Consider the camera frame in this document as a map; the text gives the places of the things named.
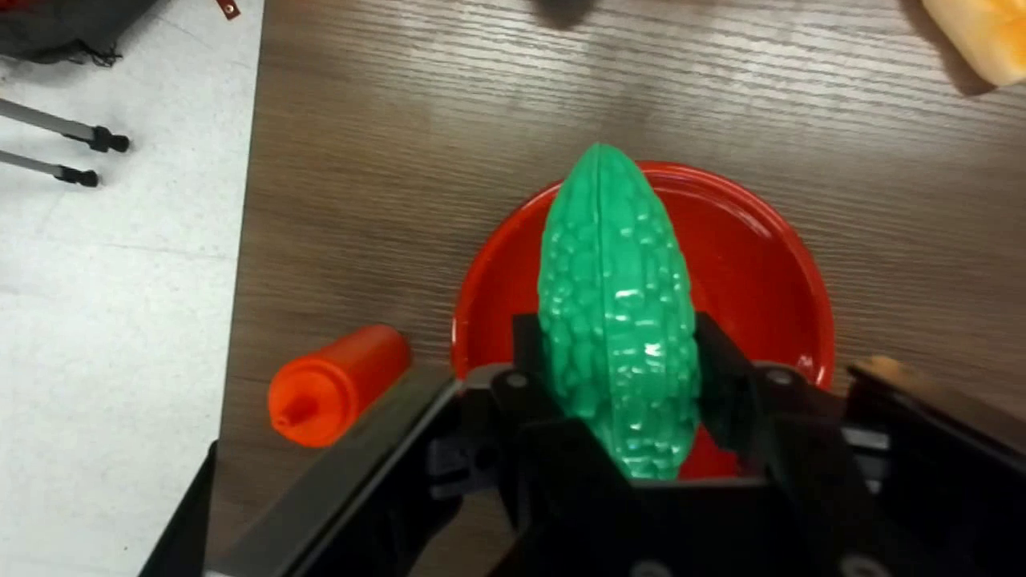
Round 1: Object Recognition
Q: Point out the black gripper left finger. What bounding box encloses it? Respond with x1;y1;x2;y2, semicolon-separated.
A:
511;311;586;431

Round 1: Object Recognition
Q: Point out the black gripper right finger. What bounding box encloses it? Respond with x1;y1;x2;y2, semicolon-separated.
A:
694;307;766;465

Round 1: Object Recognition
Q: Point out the green bumpy toy gourd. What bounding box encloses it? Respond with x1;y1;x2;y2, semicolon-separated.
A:
536;142;705;485

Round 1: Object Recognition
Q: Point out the red plastic bowl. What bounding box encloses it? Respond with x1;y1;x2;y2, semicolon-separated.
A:
449;157;838;481

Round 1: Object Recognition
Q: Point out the red squeeze bottle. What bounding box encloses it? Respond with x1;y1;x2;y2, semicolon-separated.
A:
268;322;415;449

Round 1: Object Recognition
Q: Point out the yellow toy bread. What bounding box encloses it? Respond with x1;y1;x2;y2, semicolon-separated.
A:
920;0;1026;88

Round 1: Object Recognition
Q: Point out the black tipped tripod leg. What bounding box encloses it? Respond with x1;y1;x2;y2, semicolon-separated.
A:
0;146;104;189
0;91;136;157

